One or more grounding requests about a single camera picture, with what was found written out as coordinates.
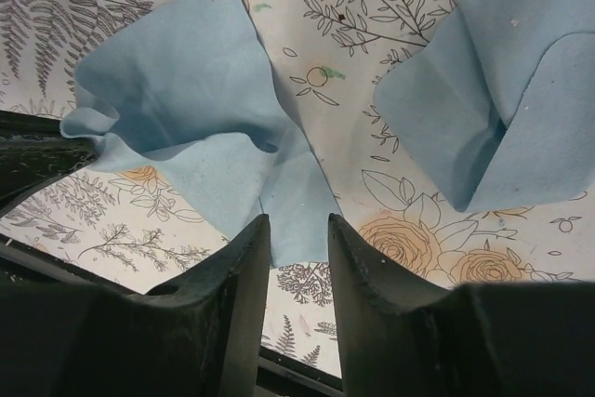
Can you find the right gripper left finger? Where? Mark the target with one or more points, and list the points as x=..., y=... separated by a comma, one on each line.
x=197, y=334

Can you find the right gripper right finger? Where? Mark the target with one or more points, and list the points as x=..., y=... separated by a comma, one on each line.
x=400, y=335

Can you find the light blue cloth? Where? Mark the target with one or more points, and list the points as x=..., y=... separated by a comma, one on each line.
x=188, y=89
x=498, y=109

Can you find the black sunglasses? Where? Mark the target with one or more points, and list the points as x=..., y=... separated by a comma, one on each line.
x=34, y=155

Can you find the floral table mat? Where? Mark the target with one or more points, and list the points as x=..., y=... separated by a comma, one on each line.
x=134, y=229

